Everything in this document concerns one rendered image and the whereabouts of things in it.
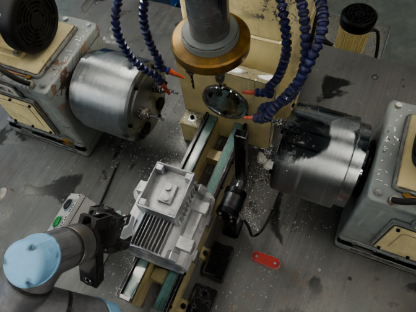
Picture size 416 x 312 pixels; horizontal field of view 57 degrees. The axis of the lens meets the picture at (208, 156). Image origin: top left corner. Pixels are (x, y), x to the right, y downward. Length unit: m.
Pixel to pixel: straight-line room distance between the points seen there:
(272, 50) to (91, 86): 0.52
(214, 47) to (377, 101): 0.82
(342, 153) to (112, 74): 0.64
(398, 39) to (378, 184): 2.09
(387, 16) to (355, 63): 1.49
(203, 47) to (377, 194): 0.49
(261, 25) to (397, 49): 1.87
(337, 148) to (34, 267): 0.68
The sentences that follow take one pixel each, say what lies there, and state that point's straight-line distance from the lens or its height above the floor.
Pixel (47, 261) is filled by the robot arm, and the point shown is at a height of 1.40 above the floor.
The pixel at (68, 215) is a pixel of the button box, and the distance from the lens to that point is 1.03.
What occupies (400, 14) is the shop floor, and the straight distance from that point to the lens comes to 3.13.
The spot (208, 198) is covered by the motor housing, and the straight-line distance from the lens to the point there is 0.99.
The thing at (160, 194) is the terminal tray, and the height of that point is 1.13.
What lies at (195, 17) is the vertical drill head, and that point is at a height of 1.43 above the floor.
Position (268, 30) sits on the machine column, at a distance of 1.11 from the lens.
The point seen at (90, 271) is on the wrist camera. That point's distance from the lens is 0.85.
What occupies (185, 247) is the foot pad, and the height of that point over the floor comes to 1.08.
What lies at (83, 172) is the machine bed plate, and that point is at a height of 0.80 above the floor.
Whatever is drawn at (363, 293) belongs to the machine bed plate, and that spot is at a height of 0.80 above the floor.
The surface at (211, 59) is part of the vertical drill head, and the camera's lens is 0.86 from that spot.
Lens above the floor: 1.97
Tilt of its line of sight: 61 degrees down
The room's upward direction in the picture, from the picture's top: 9 degrees counter-clockwise
